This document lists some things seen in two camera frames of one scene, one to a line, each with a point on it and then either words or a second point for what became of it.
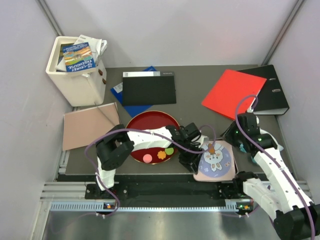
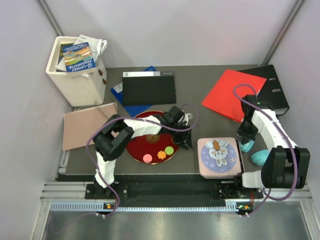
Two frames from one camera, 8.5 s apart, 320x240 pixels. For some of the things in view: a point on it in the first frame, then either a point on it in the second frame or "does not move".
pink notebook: x=81 y=128 does not move
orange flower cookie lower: x=161 y=154 does not move
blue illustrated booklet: x=78 y=57 does not move
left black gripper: x=192 y=162 to x=185 y=140
